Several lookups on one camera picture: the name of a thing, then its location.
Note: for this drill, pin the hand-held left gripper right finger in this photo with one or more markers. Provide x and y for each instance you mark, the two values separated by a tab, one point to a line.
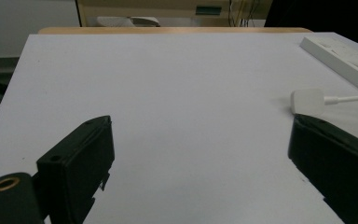
332	155

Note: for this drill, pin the white power strip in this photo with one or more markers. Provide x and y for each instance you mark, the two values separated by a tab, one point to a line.
341	60

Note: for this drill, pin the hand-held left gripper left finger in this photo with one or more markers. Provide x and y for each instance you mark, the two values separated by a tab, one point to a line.
74	161

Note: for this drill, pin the white chair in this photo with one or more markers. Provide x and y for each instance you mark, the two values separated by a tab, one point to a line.
127	21

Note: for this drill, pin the beige cabinet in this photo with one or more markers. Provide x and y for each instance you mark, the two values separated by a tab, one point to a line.
174	11

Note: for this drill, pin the white power plug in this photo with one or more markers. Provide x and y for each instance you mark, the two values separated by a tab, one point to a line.
307	101

